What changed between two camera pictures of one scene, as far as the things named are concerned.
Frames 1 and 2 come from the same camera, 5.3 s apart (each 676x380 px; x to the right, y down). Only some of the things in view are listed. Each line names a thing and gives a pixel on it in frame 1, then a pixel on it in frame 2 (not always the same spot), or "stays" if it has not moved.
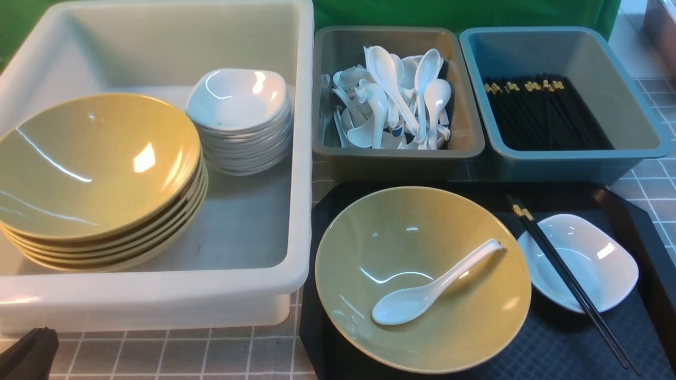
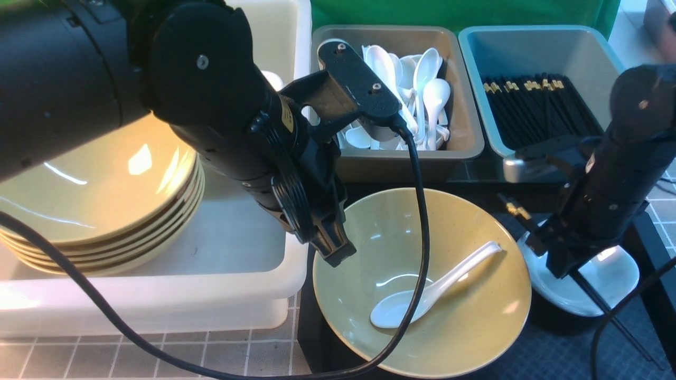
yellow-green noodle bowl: x=422 y=279 stays
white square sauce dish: x=602 y=267 stays
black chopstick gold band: x=533 y=224 to x=525 y=215
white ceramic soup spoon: x=406 y=303 stays
